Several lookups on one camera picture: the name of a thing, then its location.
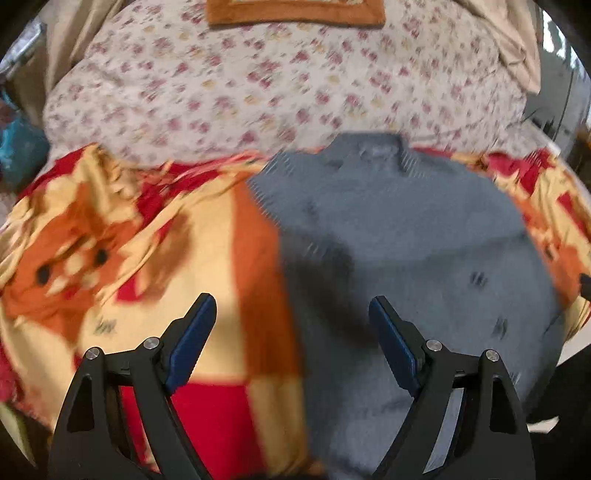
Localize red orange yellow blanket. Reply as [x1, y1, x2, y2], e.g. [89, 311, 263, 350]
[0, 143, 591, 480]

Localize floral quilt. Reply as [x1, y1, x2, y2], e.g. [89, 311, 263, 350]
[44, 0, 529, 167]

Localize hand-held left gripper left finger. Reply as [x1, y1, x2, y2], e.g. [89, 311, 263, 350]
[48, 292, 218, 480]

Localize clear plastic bag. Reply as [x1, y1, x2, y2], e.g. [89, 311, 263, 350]
[0, 23, 47, 81]

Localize beige cloth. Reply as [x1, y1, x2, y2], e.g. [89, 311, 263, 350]
[462, 0, 543, 95]

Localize grey striped coat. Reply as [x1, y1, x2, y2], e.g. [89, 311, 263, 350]
[247, 132, 568, 480]

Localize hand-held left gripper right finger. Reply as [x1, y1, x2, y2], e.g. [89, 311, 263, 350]
[368, 295, 536, 480]

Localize blue plastic bag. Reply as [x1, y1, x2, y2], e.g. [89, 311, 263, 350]
[0, 115, 50, 185]

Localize brown mat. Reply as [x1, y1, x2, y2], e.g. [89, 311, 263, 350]
[205, 0, 386, 27]

